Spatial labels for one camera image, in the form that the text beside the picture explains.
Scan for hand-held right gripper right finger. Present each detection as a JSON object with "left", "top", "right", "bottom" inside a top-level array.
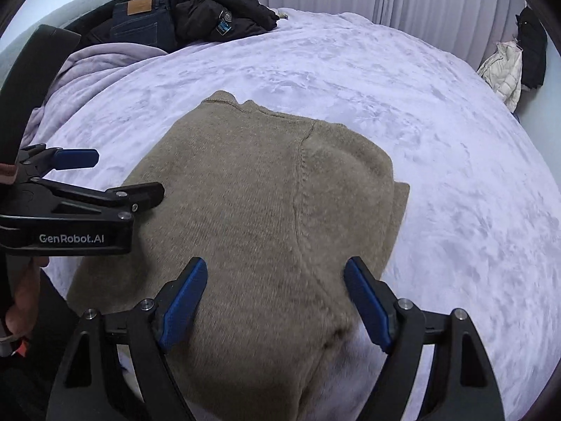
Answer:
[{"left": 343, "top": 256, "right": 505, "bottom": 421}]

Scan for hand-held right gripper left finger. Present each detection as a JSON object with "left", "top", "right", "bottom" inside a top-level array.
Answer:
[{"left": 46, "top": 256, "right": 208, "bottom": 421}]

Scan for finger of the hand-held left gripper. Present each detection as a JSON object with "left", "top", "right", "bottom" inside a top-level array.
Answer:
[
  {"left": 18, "top": 144, "right": 100, "bottom": 176},
  {"left": 27, "top": 177, "right": 165, "bottom": 224}
]

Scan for tan knit sweater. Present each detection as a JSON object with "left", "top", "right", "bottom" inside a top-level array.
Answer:
[{"left": 66, "top": 91, "right": 411, "bottom": 421}]

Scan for person's left hand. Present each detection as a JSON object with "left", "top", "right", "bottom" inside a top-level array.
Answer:
[{"left": 4, "top": 256, "right": 50, "bottom": 338}]

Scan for dark blue jeans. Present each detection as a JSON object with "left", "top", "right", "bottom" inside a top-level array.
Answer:
[{"left": 109, "top": 0, "right": 176, "bottom": 51}]

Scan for grey bed headboard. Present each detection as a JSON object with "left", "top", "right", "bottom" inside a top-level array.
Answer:
[{"left": 0, "top": 0, "right": 213, "bottom": 80}]

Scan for black puffer jacket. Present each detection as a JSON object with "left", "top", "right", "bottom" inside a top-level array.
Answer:
[{"left": 79, "top": 0, "right": 280, "bottom": 51}]

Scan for cream puffer jacket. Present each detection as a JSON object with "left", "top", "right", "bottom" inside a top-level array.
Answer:
[{"left": 477, "top": 40, "right": 523, "bottom": 112}]

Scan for black hanging jacket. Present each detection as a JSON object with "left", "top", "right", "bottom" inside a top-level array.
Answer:
[{"left": 516, "top": 6, "right": 548, "bottom": 91}]

